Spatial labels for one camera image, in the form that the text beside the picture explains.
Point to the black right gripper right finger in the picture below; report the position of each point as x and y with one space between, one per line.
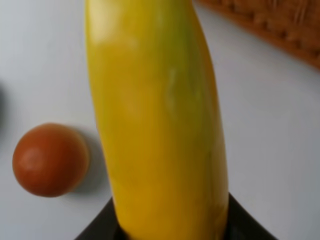
242 226

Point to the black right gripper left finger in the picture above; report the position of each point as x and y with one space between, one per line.
104 226

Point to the yellow banana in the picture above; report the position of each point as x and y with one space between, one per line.
157 113

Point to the brown wicker basket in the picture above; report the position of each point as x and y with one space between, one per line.
291 25

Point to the orange tomato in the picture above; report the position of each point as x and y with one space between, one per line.
50 160

